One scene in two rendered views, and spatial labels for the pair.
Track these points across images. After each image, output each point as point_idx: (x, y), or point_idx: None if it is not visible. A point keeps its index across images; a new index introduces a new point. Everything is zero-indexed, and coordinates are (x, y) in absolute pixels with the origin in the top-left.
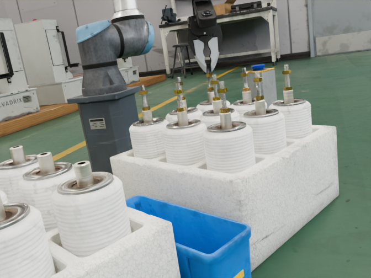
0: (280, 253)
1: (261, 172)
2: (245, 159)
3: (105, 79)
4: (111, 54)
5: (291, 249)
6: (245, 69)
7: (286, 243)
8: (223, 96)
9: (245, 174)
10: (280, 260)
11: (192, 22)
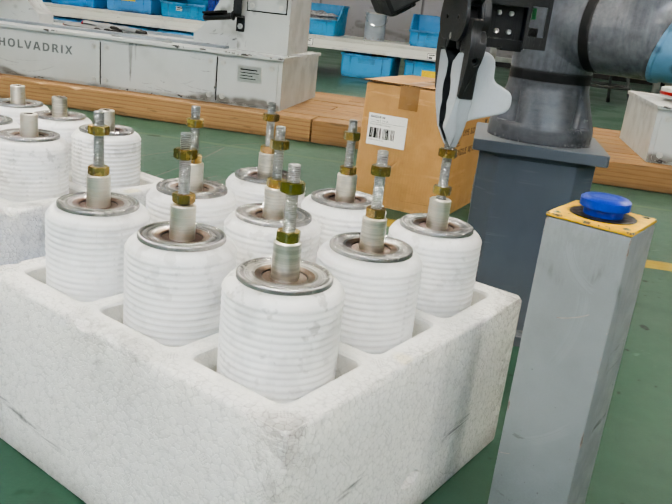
0: (27, 473)
1: (19, 296)
2: (48, 265)
3: (513, 106)
4: (550, 55)
5: (32, 488)
6: (378, 155)
7: (58, 486)
8: (93, 141)
9: (9, 276)
10: (2, 469)
11: (444, 1)
